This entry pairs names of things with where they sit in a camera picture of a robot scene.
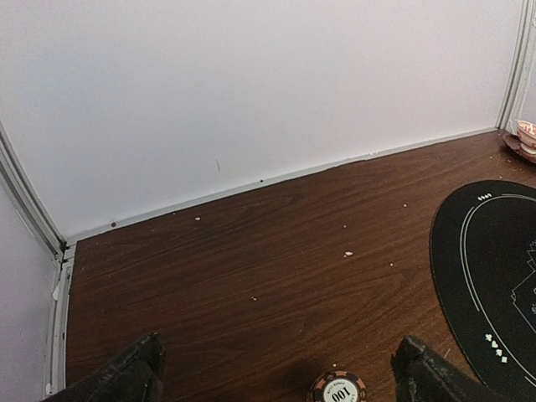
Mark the brown 100 poker chip stack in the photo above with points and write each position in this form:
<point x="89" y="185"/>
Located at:
<point x="337" y="386"/>

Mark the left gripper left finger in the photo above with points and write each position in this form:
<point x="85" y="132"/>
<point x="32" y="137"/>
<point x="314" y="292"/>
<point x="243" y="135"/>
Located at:
<point x="133" y="375"/>

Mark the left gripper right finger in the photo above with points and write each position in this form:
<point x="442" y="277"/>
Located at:
<point x="421" y="374"/>

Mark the red white patterned tea bowl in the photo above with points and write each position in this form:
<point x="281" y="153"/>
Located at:
<point x="526" y="134"/>

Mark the red floral saucer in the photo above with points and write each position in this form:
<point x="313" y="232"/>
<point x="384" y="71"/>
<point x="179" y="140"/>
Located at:
<point x="515" y="145"/>

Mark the left aluminium frame post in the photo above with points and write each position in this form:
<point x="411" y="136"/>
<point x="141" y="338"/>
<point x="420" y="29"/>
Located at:
<point x="36" y="268"/>

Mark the right aluminium frame post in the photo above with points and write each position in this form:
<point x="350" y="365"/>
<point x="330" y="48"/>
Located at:
<point x="521" y="71"/>

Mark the aluminium frame post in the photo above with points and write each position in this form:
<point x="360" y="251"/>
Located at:
<point x="36" y="268"/>
<point x="521" y="71"/>

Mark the round black poker mat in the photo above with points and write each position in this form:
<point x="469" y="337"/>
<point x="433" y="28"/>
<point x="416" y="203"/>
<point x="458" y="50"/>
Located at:
<point x="482" y="256"/>

